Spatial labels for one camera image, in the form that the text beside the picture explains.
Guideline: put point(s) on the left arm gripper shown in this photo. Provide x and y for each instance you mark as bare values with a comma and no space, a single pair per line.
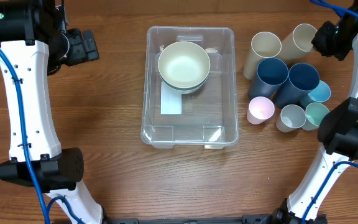
82,53

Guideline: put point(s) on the clear plastic storage bin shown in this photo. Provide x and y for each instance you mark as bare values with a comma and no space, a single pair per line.
209,116

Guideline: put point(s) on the cream tall cup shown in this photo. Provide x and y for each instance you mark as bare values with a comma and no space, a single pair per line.
298,43
263,45

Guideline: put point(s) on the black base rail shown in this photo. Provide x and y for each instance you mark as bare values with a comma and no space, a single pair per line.
197,220

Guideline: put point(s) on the white label in bin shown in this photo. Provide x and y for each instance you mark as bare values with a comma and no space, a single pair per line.
170,100

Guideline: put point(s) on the large cream bowl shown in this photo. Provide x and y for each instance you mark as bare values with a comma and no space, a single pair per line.
184,64

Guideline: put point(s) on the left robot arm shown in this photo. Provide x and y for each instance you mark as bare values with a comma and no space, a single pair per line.
35,42

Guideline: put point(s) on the dark blue bowl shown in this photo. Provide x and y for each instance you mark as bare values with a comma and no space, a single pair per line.
184,88

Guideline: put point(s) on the small light blue cup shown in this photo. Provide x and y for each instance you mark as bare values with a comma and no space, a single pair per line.
320,94

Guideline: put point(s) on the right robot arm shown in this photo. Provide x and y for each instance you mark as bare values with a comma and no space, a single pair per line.
338,131

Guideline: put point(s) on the small grey cup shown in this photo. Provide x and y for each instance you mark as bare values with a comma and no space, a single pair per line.
291,118

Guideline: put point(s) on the small pink cup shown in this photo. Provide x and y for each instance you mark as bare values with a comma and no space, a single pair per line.
260,109

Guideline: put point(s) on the small green cup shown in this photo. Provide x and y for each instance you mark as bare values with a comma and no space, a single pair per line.
315,112

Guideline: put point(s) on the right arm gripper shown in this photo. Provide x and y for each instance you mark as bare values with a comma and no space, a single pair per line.
319,45

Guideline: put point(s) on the dark blue tall cup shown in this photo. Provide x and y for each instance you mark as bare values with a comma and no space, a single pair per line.
271,74
302,79

